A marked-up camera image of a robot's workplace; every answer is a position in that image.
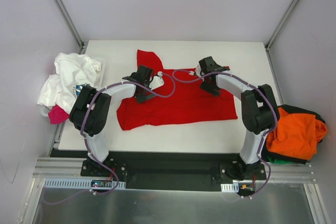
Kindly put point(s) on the green t-shirt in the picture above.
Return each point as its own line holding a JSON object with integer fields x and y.
{"x": 277, "y": 161}

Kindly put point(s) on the pink t-shirt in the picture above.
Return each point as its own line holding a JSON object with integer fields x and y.
{"x": 57, "y": 115}

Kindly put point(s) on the white slotted cable duct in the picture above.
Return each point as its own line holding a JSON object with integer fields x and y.
{"x": 96, "y": 184}

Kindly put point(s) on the aluminium frame post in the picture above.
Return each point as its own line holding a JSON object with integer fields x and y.
{"x": 282, "y": 23}
{"x": 71, "y": 25}

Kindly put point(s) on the aluminium front rail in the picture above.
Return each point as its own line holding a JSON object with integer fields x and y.
{"x": 54, "y": 167}

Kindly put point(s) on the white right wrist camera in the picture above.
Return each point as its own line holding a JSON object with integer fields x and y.
{"x": 198, "y": 71}

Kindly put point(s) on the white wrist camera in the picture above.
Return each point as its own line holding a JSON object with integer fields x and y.
{"x": 198, "y": 71}
{"x": 157, "y": 81}

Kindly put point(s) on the right aluminium frame post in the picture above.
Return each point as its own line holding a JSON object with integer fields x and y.
{"x": 282, "y": 23}

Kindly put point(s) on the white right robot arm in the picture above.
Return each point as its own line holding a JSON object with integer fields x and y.
{"x": 260, "y": 113}

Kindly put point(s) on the white daisy print t-shirt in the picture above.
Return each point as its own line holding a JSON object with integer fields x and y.
{"x": 68, "y": 79}

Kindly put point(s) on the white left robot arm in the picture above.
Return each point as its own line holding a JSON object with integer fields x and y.
{"x": 90, "y": 110}

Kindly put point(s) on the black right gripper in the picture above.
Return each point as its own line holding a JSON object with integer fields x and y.
{"x": 208, "y": 85}

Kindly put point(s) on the red t-shirt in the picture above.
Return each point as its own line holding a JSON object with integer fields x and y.
{"x": 182, "y": 103}

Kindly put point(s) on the left aluminium frame post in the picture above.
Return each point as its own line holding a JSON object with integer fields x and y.
{"x": 71, "y": 25}

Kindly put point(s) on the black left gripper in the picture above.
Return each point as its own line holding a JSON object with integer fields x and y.
{"x": 142, "y": 94}

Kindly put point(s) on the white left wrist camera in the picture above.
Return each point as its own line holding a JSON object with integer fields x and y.
{"x": 157, "y": 81}

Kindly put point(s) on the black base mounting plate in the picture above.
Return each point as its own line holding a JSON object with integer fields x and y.
{"x": 181, "y": 182}

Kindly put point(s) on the small white cable duct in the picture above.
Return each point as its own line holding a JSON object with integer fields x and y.
{"x": 230, "y": 188}

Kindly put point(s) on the black t-shirt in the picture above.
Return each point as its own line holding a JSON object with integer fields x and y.
{"x": 302, "y": 108}

